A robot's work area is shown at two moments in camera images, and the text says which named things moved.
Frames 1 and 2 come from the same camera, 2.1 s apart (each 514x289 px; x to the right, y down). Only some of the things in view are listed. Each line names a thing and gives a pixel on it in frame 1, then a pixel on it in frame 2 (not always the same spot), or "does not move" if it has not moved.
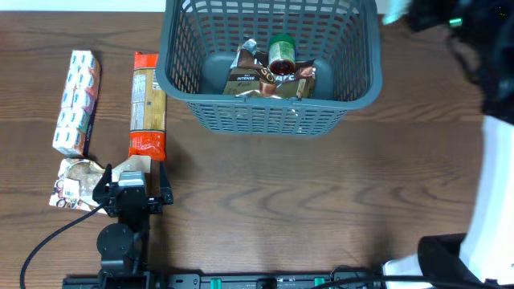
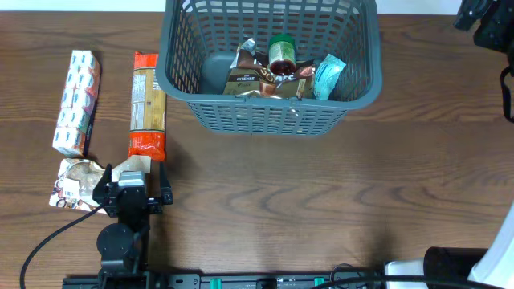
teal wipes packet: x=392 y=10 -> x=328 y=70
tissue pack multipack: x=78 y=103 does not move
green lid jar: x=282 y=54 does not move
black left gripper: x=132 y=199 does not move
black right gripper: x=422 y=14 -> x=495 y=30
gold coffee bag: x=250 y=75 does not move
